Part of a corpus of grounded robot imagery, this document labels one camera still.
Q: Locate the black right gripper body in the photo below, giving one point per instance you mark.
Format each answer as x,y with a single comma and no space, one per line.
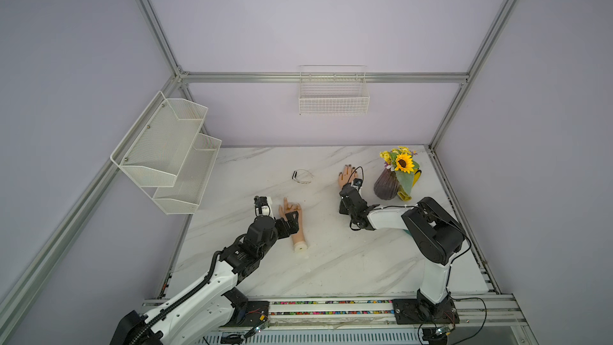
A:
344,211

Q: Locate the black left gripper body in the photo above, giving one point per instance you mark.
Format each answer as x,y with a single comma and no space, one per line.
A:
279,231

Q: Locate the mannequin hand with bent fingers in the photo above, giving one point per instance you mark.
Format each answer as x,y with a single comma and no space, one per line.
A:
299,240

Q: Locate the mannequin hand with painted nails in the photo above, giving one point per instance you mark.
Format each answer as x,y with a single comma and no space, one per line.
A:
347,176

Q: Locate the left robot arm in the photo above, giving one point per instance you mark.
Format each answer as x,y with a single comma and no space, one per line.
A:
212,300

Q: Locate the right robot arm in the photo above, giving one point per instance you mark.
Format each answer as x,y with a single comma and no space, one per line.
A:
437,235

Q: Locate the purple ribbed glass vase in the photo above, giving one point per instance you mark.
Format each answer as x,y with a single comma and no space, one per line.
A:
386,186

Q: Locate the artificial sunflower bouquet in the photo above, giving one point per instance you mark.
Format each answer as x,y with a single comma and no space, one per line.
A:
400,159

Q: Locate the white mesh two-tier shelf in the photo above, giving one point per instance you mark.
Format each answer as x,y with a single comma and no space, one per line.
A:
168,155

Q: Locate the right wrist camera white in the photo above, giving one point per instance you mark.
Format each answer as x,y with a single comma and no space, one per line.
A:
357,183

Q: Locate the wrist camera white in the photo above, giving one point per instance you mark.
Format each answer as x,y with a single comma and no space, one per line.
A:
262,206
357,183

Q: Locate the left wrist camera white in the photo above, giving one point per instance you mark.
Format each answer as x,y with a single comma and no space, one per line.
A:
262,206

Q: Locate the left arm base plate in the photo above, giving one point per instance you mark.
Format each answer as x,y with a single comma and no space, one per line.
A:
252,314

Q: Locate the white wire wall basket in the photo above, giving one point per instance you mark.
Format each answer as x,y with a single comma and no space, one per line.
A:
333,90

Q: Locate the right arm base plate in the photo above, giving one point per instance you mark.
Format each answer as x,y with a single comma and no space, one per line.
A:
416,311

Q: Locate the aluminium frame rails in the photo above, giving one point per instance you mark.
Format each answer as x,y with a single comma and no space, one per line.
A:
21,298

